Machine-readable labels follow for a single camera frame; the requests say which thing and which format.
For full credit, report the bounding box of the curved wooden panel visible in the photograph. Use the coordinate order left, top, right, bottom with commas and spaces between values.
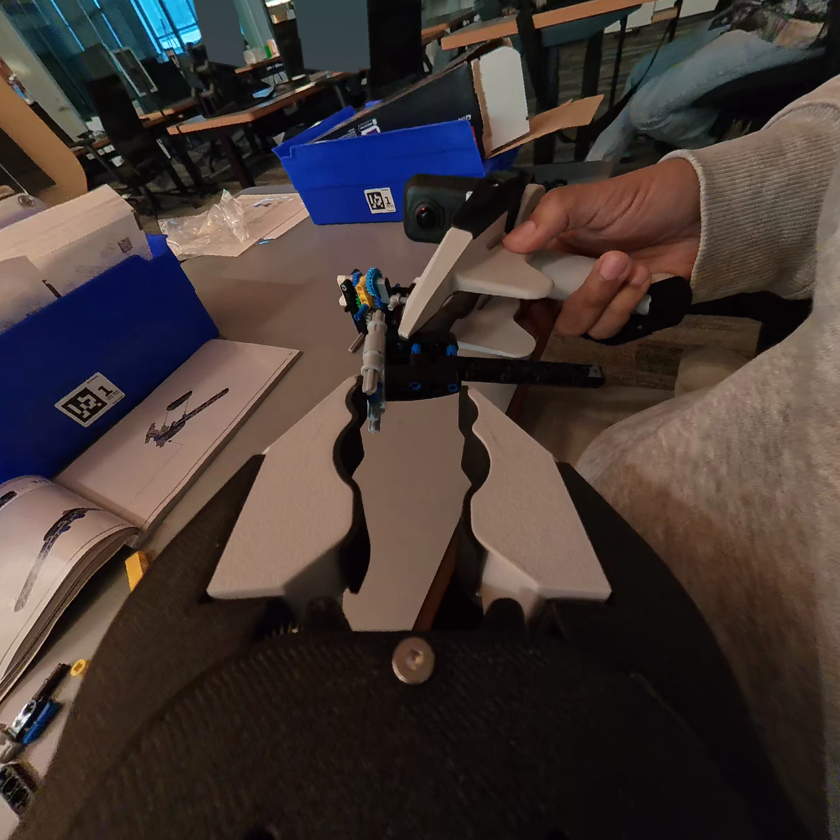
0, 79, 89, 198

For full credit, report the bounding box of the black studded lego piece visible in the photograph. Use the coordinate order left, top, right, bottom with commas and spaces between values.
0, 761, 37, 818

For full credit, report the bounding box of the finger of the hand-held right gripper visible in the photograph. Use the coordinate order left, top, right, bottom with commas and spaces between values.
451, 298, 534, 359
398, 228, 553, 340

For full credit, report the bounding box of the blue lego piece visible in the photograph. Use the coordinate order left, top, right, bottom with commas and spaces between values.
3, 699, 63, 746

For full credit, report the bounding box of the white paper sheet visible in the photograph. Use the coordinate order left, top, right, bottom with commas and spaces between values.
233, 192, 311, 247

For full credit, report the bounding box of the black cardboard box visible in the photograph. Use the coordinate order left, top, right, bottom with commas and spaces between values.
308, 38, 605, 161

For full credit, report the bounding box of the open instruction booklet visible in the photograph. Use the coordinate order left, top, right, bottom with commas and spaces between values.
0, 338, 303, 700

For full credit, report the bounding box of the white cardboard box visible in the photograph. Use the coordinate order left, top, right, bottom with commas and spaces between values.
0, 184, 153, 316

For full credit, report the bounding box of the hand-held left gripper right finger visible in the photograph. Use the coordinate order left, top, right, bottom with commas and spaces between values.
459, 387, 613, 611

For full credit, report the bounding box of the lego gear assembly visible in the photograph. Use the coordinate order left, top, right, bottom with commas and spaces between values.
336, 267, 606, 434

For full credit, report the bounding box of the clear plastic bag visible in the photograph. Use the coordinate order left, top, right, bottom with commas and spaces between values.
157, 190, 252, 260

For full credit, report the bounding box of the person's right hand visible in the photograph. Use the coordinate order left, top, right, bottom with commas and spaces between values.
502, 156, 703, 339

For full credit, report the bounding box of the wooden office desk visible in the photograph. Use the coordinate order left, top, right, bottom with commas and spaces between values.
167, 69, 362, 191
440, 0, 657, 165

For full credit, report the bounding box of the black office chair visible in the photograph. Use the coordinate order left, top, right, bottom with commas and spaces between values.
85, 72, 172, 198

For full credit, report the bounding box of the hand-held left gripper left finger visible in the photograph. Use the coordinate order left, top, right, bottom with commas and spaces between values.
206, 377, 370, 618

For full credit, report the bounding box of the black lego axle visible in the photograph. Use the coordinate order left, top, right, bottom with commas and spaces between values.
36, 663, 72, 706

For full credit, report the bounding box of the blue storage bin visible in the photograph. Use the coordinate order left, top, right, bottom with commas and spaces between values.
0, 234, 221, 484
272, 120, 522, 227

